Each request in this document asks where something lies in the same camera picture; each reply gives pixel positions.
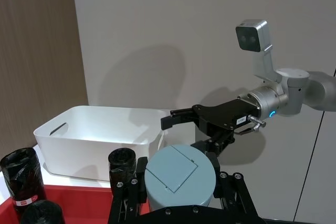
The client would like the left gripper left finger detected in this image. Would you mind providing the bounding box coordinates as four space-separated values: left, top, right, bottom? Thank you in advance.
109 156 149 224

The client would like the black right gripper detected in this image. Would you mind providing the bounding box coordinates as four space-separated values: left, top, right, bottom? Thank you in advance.
161 99 263 162

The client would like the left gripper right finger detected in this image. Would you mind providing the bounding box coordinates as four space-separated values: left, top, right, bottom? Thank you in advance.
207 153 260 217

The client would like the blue-grey round lidded can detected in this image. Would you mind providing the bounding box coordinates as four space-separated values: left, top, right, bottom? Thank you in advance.
144 144 216 210

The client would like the red tray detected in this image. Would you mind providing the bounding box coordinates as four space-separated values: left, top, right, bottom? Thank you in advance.
0 184 119 224

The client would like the white plastic bin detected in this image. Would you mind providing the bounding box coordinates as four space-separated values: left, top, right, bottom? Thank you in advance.
33 105 166 182

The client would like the black bag roll white label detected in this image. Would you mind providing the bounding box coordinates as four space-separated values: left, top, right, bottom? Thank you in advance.
0 147 47 210

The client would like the thin cable with silver plug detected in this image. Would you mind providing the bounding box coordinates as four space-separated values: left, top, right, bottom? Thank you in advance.
233 115 267 135

